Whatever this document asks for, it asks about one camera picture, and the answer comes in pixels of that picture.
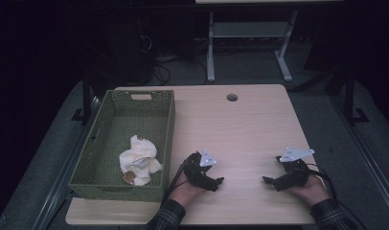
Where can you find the white towel with brown print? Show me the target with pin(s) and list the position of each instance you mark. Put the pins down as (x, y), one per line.
(140, 156)

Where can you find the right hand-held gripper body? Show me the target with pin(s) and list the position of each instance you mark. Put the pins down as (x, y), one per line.
(294, 174)

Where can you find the person's right hand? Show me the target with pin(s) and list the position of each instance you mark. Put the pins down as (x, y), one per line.
(310, 191)

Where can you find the white metal desk frame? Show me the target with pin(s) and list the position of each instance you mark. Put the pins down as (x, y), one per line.
(250, 29)

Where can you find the green woven basket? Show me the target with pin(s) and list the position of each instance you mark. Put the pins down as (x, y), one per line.
(96, 153)

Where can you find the black metal stand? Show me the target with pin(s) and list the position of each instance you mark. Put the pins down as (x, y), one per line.
(349, 96)
(86, 99)

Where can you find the person's left hand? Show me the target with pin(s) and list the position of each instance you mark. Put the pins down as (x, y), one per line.
(186, 193)

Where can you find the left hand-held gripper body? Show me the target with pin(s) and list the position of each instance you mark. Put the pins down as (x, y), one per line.
(197, 174)

